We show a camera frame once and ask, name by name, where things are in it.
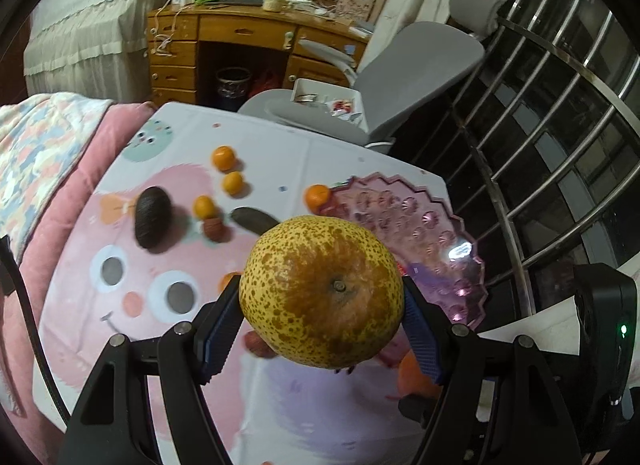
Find white tray with clutter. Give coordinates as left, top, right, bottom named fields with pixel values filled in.
left=291, top=78, right=366, bottom=125

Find orange tangerine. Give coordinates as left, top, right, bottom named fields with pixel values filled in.
left=210, top=146, right=236, bottom=173

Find dark avocado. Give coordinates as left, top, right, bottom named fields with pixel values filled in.
left=134, top=187, right=172, bottom=249

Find cartoon printed tablecloth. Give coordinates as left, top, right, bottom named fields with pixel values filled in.
left=40, top=103, right=447, bottom=464

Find brown lychee fruit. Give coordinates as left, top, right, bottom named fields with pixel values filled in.
left=202, top=217, right=227, bottom=243

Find small tangerine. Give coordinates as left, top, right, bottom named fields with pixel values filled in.
left=192, top=196, right=218, bottom=220
left=221, top=172, right=245, bottom=196

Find purple glass fruit bowl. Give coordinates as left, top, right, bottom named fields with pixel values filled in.
left=319, top=173, right=487, bottom=329

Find floral patterned blanket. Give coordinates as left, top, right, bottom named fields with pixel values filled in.
left=1, top=92, right=112, bottom=260

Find wooden desk with drawers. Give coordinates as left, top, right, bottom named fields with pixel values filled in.
left=146, top=5, right=368, bottom=108

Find dark overripe banana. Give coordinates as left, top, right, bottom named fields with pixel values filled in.
left=231, top=206, right=280, bottom=237

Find metal window bars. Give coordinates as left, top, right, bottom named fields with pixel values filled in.
left=432, top=0, right=639, bottom=329

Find grey office chair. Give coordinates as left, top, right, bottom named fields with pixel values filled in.
left=240, top=0, right=506, bottom=154

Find beige mug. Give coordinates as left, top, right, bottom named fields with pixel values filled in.
left=262, top=0, right=291, bottom=14

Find lace covered furniture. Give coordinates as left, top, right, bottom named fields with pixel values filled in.
left=24, top=0, right=162, bottom=103

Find pink quilt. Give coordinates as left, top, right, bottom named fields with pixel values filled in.
left=1, top=102, right=156, bottom=464

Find black cable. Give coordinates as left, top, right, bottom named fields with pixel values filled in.
left=0, top=234, right=72, bottom=426

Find small dark red fruit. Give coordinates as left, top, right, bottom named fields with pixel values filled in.
left=243, top=331, right=278, bottom=359

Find black waste bin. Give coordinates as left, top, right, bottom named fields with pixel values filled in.
left=216, top=66, right=252, bottom=111

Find yellow speckled pear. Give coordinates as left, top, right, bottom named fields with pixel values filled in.
left=239, top=216, right=405, bottom=370

